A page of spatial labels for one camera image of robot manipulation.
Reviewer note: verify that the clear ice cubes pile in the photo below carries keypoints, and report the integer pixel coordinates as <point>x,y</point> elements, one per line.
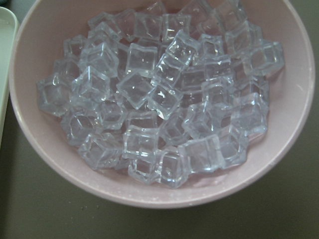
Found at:
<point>164,95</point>

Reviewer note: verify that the pink bowl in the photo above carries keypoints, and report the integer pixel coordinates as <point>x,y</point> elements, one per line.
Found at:
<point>39,43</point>

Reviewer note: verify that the cream serving tray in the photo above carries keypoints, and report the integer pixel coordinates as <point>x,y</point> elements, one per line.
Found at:
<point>9,26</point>

